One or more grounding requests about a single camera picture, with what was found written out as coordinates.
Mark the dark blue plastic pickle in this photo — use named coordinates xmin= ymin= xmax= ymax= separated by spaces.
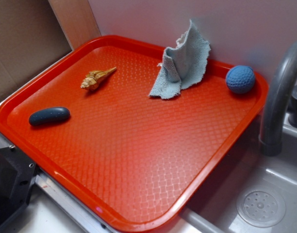
xmin=28 ymin=107 xmax=70 ymax=126

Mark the light blue cloth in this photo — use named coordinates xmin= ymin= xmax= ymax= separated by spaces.
xmin=148 ymin=20 xmax=211 ymax=100

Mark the red plastic tray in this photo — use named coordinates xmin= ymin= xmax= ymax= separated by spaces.
xmin=0 ymin=35 xmax=268 ymax=232

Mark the tan spiral seashell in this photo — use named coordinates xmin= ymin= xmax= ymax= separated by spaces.
xmin=80 ymin=67 xmax=116 ymax=91

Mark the blue dimpled ball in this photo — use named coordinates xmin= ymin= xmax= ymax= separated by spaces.
xmin=226 ymin=66 xmax=256 ymax=94

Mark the grey toy faucet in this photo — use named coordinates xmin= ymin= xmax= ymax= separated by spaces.
xmin=259 ymin=41 xmax=297 ymax=156

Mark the grey toy sink basin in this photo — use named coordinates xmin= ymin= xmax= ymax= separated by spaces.
xmin=180 ymin=119 xmax=297 ymax=233

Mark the brown cardboard panel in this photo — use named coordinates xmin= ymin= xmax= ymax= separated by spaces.
xmin=0 ymin=0 xmax=100 ymax=102

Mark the black metal bracket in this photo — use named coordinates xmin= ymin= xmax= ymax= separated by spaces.
xmin=0 ymin=147 xmax=38 ymax=232

